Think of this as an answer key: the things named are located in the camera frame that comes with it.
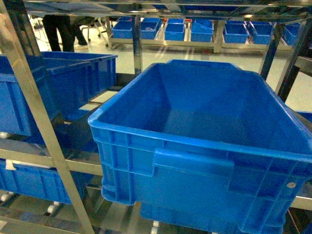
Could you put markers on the blue crate left shelf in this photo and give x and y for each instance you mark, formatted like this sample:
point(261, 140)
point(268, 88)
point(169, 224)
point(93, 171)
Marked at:
point(15, 114)

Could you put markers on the large blue target crate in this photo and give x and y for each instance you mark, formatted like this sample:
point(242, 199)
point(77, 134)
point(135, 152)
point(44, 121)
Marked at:
point(204, 147)

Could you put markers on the blue crate behind left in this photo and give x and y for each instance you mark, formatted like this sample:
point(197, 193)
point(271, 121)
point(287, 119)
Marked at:
point(97, 70)

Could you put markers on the person in black trousers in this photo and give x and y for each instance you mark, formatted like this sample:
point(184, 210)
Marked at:
point(64, 33)

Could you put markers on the blue crate lower left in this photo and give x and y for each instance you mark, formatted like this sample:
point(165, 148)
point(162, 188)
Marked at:
point(38, 182)

